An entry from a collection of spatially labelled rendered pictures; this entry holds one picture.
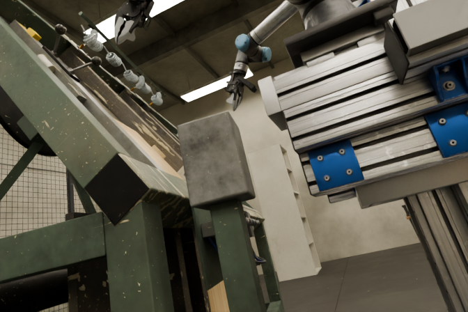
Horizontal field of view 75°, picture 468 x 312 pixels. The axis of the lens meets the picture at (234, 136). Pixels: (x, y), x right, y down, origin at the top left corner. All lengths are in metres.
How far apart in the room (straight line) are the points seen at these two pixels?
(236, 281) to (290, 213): 4.37
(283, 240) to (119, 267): 4.42
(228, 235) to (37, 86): 0.61
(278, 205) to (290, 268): 0.93
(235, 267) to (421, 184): 0.42
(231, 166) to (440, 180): 0.43
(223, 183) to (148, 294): 0.25
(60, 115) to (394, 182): 0.78
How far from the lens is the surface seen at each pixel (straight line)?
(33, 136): 0.96
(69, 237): 0.75
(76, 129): 0.80
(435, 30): 0.57
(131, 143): 1.01
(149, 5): 1.22
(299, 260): 5.00
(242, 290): 0.63
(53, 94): 0.88
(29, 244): 0.82
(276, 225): 5.03
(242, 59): 1.65
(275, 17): 1.48
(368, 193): 0.74
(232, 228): 0.63
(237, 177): 0.60
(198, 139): 0.64
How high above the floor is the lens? 0.66
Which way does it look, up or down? 19 degrees up
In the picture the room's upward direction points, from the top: 13 degrees counter-clockwise
